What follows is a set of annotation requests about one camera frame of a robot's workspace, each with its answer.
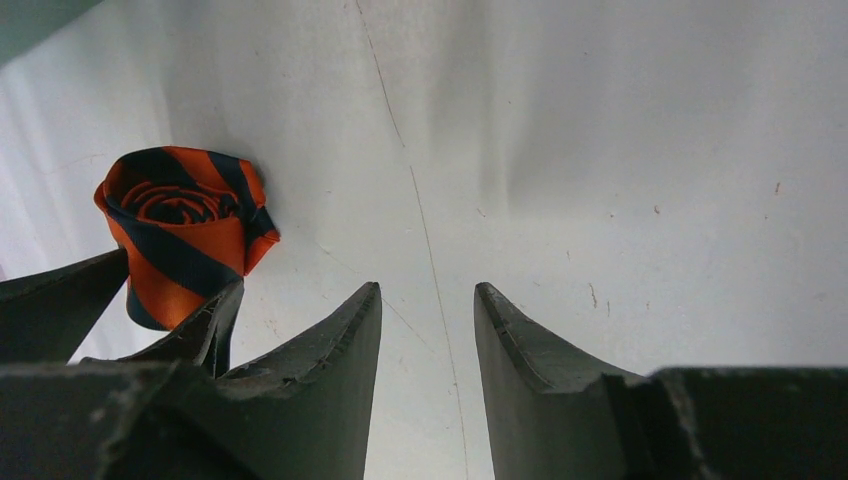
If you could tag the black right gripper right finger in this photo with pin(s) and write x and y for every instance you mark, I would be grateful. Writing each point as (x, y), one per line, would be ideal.
(555, 411)

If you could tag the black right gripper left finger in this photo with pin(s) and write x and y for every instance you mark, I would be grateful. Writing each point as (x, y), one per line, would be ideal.
(301, 411)

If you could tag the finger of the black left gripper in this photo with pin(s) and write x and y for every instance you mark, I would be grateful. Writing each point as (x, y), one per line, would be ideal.
(46, 316)
(203, 338)

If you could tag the orange navy striped tie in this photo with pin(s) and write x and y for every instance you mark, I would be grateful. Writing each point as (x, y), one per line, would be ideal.
(191, 222)

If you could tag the green compartment organizer tray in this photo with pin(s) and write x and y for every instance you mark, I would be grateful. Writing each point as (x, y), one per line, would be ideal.
(27, 23)

